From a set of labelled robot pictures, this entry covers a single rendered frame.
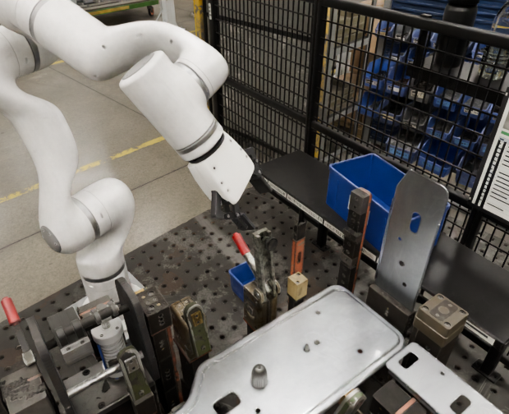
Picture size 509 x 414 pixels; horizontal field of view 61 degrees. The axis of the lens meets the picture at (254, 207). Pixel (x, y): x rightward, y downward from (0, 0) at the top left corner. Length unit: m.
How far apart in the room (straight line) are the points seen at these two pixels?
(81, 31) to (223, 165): 0.30
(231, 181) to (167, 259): 0.94
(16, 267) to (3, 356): 1.47
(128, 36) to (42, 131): 0.36
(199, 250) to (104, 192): 0.64
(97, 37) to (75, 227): 0.46
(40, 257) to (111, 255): 1.80
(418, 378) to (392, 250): 0.27
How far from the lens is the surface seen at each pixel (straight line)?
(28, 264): 2.93
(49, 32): 0.81
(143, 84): 0.65
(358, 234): 1.15
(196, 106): 0.68
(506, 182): 1.16
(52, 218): 1.06
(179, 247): 1.68
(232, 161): 0.74
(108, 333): 0.91
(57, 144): 1.03
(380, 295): 1.12
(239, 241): 1.00
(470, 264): 1.23
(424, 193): 0.92
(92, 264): 1.18
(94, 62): 0.75
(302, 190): 1.38
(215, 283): 1.52
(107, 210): 1.09
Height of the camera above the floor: 1.79
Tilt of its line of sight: 36 degrees down
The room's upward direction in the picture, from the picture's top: straight up
